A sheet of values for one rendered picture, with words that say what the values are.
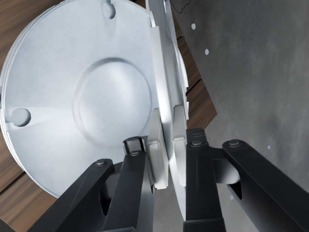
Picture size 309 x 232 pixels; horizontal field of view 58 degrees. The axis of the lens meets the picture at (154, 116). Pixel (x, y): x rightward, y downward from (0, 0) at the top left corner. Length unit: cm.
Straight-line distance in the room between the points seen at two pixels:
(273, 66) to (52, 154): 134
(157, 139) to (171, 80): 12
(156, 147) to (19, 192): 27
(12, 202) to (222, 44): 100
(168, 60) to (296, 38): 155
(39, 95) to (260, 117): 125
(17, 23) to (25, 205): 23
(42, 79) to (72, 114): 6
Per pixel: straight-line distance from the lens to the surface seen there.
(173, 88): 26
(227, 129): 126
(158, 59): 18
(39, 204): 41
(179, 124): 17
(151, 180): 16
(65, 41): 37
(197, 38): 109
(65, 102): 37
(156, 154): 16
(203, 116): 58
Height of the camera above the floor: 72
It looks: 49 degrees down
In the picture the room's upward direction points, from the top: 99 degrees clockwise
